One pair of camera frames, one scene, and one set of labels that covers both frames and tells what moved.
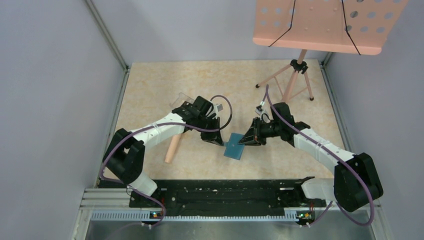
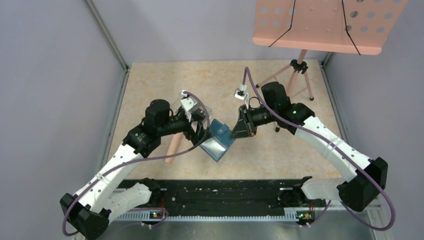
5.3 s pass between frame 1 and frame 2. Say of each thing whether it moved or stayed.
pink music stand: stayed
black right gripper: moved
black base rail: stayed
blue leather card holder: moved
